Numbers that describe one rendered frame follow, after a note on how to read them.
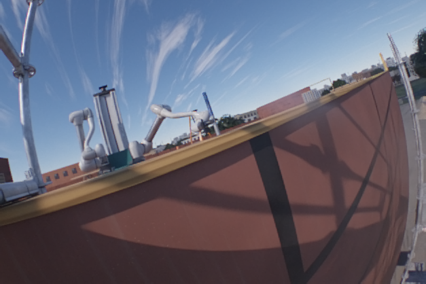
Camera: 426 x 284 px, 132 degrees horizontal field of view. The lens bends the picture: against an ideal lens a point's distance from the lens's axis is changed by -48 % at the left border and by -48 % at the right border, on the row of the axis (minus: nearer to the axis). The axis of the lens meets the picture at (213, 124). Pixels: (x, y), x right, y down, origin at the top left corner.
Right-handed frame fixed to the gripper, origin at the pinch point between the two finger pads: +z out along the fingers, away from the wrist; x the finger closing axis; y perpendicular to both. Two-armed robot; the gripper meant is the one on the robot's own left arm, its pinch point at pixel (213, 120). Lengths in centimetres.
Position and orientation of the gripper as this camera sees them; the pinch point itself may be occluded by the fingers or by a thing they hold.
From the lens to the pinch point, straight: 173.4
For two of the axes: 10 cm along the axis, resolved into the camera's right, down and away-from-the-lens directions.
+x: 7.5, -2.3, 6.2
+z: 5.8, -2.4, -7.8
